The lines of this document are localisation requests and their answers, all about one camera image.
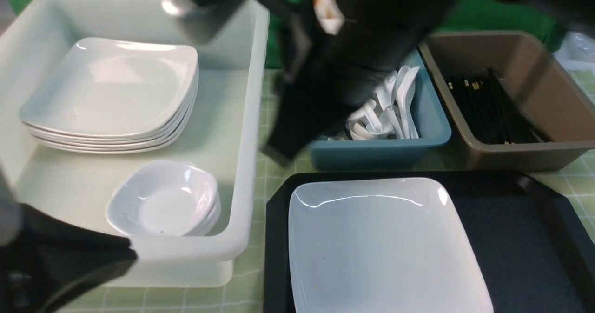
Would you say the large white rice plate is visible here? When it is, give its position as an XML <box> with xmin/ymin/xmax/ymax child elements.
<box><xmin>288</xmin><ymin>177</ymin><xmax>494</xmax><ymax>313</ymax></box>

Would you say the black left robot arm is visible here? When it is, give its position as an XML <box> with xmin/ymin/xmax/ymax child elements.
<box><xmin>0</xmin><ymin>177</ymin><xmax>138</xmax><ymax>313</ymax></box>

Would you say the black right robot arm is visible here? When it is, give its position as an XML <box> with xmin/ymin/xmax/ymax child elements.
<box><xmin>161</xmin><ymin>0</ymin><xmax>594</xmax><ymax>167</ymax></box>

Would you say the stacked white plate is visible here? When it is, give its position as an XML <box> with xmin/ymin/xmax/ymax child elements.
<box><xmin>20</xmin><ymin>37</ymin><xmax>198</xmax><ymax>138</ymax></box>
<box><xmin>24</xmin><ymin>69</ymin><xmax>199</xmax><ymax>148</ymax></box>

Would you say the top stacked white plate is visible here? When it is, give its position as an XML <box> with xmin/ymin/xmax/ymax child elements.
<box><xmin>20</xmin><ymin>37</ymin><xmax>198</xmax><ymax>138</ymax></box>

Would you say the large white plastic tub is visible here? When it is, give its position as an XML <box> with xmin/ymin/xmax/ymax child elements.
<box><xmin>0</xmin><ymin>0</ymin><xmax>269</xmax><ymax>287</ymax></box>

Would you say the teal plastic spoon bin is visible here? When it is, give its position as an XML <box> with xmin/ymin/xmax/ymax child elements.
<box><xmin>310</xmin><ymin>49</ymin><xmax>452</xmax><ymax>171</ymax></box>

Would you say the green backdrop cloth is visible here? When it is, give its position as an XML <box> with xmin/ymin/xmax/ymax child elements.
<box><xmin>0</xmin><ymin>0</ymin><xmax>587</xmax><ymax>69</ymax></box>

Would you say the stack of small white bowls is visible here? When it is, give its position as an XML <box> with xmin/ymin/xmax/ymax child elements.
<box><xmin>106</xmin><ymin>160</ymin><xmax>222</xmax><ymax>237</ymax></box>

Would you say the pile of black chopsticks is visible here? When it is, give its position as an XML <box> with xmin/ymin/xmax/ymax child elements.
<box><xmin>446</xmin><ymin>68</ymin><xmax>553</xmax><ymax>144</ymax></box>

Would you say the brown plastic chopstick bin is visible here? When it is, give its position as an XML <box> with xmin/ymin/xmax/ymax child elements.
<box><xmin>418</xmin><ymin>31</ymin><xmax>595</xmax><ymax>172</ymax></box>

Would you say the black serving tray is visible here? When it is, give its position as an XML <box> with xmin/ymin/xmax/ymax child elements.
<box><xmin>262</xmin><ymin>171</ymin><xmax>595</xmax><ymax>313</ymax></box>

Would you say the green checkered tablecloth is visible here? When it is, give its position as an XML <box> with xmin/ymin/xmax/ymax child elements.
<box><xmin>46</xmin><ymin>69</ymin><xmax>595</xmax><ymax>313</ymax></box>

